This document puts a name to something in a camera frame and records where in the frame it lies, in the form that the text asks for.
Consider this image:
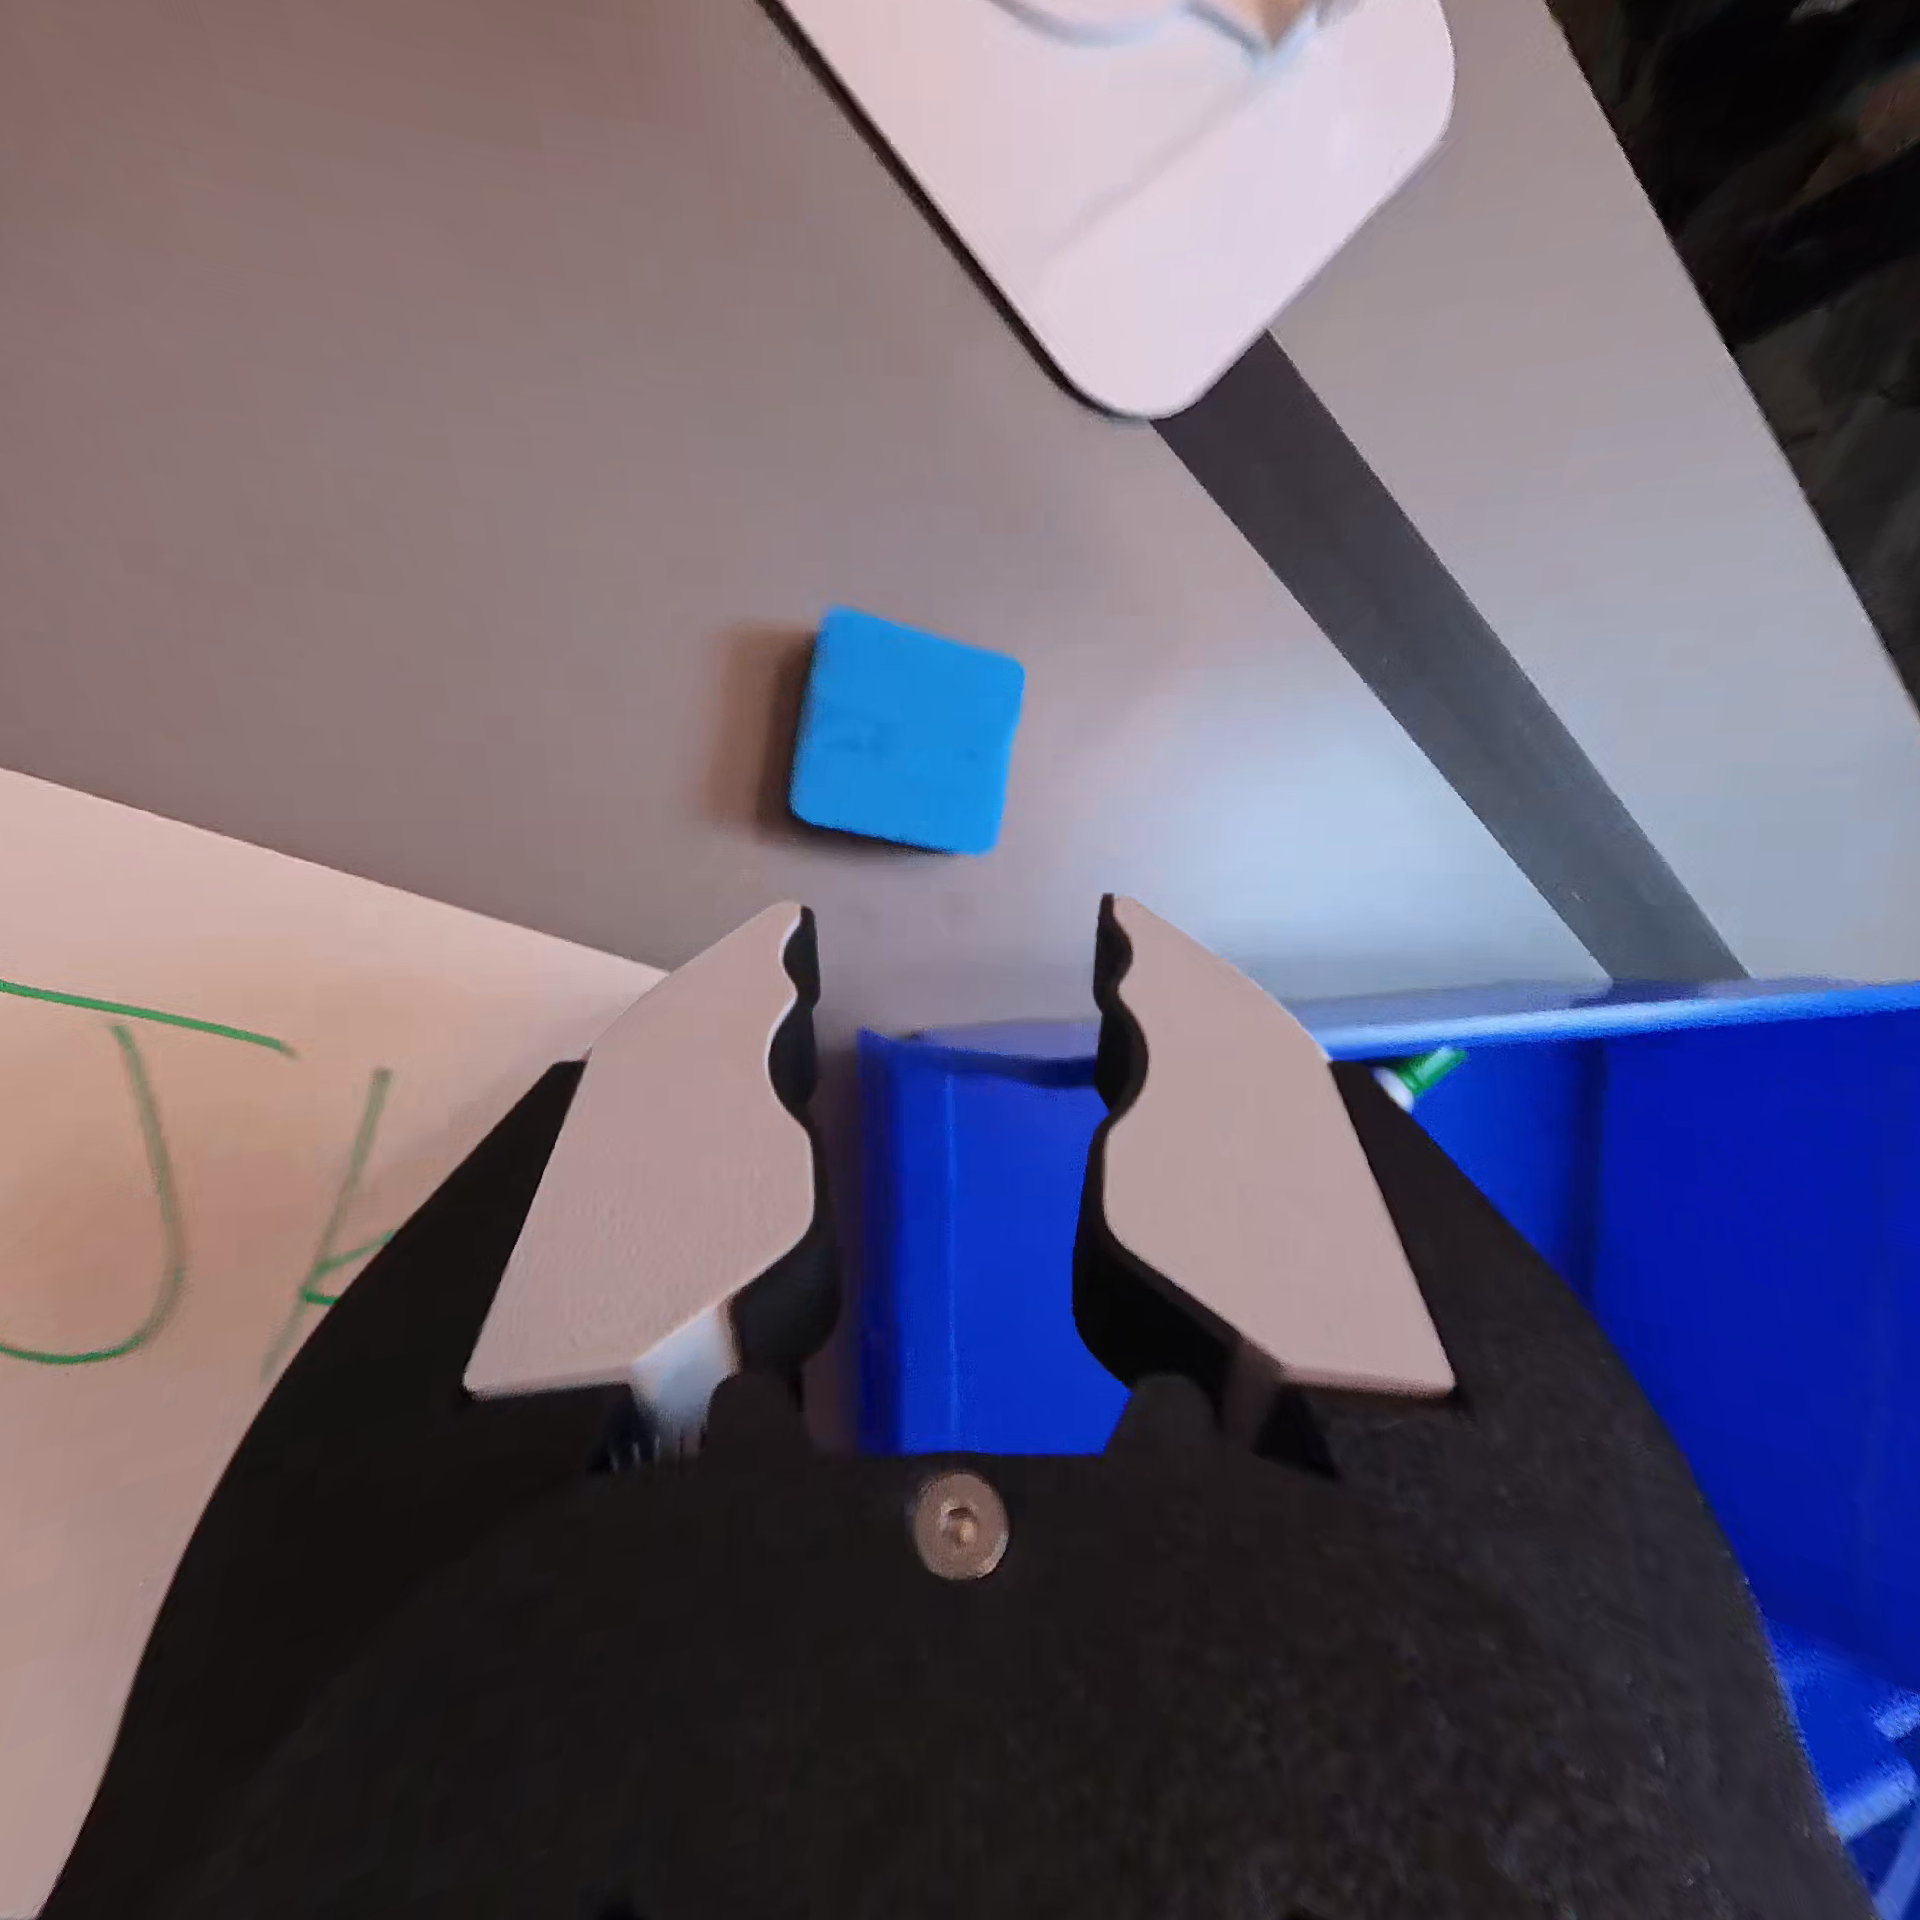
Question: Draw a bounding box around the blue whiteboard eraser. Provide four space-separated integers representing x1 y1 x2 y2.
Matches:
787 609 1032 861

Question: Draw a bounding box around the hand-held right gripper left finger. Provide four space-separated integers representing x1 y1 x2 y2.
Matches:
459 902 841 1456

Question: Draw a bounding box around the white whiteboard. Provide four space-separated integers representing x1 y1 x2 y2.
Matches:
0 766 681 1833

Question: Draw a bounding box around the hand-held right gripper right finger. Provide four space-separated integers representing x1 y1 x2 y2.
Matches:
1073 891 1463 1456

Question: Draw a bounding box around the blue plastic bin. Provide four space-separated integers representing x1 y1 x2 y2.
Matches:
860 977 1920 1920

